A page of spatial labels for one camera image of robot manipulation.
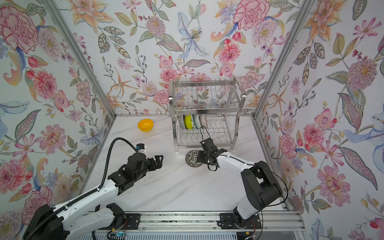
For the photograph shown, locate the speckled dark patterned bowl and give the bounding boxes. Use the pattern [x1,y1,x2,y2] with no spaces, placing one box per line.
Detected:
[185,150,203,168]

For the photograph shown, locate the green leaf pattern bowl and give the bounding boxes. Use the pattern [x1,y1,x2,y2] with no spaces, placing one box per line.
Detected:
[191,115,197,130]

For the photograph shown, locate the pale green glass bowl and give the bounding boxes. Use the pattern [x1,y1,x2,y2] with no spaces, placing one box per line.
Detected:
[194,115,202,129]

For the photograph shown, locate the purple striped glass bowl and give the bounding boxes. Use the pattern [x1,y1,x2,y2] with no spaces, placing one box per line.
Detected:
[199,114,208,128]

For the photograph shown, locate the lime green plastic bowl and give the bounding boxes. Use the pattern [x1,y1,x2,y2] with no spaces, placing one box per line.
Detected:
[184,115,193,130]

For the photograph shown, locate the silver two-tier dish rack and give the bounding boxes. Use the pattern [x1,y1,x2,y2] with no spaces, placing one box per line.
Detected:
[169,76,247,152]

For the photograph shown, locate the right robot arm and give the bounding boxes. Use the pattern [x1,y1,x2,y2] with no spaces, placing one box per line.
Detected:
[197,138,283,228]

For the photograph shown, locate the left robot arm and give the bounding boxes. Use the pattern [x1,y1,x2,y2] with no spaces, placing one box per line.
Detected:
[23,153,164,240]

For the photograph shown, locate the yellow plastic bowl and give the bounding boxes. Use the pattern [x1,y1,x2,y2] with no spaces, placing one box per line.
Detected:
[138,119,154,132]

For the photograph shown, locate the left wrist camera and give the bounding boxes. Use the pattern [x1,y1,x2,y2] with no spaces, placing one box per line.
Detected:
[136,144,147,155]

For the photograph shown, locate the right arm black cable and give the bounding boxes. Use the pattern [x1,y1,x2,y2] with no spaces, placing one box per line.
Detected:
[199,125,289,240]

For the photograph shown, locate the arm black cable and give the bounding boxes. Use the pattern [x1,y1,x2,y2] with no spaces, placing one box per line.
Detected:
[23,137,139,240]
[199,125,289,240]

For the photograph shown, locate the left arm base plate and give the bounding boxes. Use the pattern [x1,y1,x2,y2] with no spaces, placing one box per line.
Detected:
[99,214,141,230]

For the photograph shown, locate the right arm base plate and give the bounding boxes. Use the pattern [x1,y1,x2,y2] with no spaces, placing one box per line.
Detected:
[217,213,262,230]

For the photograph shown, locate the aluminium mounting rail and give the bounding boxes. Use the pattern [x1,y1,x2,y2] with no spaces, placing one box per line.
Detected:
[48,210,308,234]

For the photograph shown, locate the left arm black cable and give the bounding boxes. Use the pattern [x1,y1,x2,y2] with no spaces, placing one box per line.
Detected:
[23,137,139,240]

